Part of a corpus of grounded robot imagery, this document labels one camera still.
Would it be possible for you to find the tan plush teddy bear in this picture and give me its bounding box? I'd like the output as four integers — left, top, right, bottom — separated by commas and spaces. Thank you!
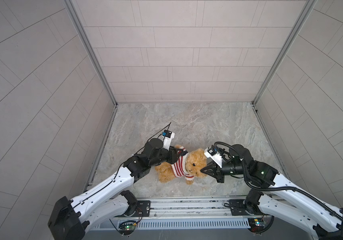
155, 145, 207, 185

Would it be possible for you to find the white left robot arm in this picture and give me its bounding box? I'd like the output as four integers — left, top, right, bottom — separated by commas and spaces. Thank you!
47, 138, 184, 240

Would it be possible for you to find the aluminium corner post left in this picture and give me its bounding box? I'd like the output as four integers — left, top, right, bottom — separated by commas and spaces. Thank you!
63, 0, 118, 106

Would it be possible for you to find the left circuit board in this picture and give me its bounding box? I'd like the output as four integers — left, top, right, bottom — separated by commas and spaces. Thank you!
118, 220, 138, 236

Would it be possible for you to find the red white striped knit sweater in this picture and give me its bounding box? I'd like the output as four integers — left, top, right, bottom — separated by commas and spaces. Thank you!
171, 146, 195, 184

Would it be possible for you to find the aluminium corner post right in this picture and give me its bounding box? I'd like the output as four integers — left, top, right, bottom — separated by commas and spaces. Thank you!
252, 0, 318, 105

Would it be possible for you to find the right circuit board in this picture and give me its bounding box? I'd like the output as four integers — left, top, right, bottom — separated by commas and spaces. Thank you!
248, 218, 265, 233

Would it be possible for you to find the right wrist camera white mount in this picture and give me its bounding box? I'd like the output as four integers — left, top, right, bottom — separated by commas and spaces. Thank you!
204, 145, 223, 168

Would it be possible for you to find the aluminium corner post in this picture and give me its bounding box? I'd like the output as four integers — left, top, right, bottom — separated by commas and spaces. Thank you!
252, 0, 318, 105
63, 0, 118, 106

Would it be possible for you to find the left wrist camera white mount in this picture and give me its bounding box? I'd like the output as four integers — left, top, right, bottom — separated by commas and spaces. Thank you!
162, 130, 175, 150

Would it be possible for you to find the black corrugated cable conduit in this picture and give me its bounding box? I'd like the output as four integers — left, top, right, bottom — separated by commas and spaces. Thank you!
213, 141, 343, 240

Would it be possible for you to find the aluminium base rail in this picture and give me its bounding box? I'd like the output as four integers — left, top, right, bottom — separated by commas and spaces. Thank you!
64, 195, 283, 221

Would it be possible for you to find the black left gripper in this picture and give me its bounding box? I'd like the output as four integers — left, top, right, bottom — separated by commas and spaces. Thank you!
146, 145, 184, 168

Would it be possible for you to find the circuit board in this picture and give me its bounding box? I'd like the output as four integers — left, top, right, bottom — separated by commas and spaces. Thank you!
118, 220, 138, 236
248, 218, 265, 233

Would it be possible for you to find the white ventilation grille strip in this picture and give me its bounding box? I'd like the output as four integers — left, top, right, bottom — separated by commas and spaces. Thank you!
136, 218, 251, 230

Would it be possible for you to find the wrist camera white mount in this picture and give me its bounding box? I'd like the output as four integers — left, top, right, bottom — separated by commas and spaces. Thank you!
162, 130, 175, 150
204, 145, 223, 168

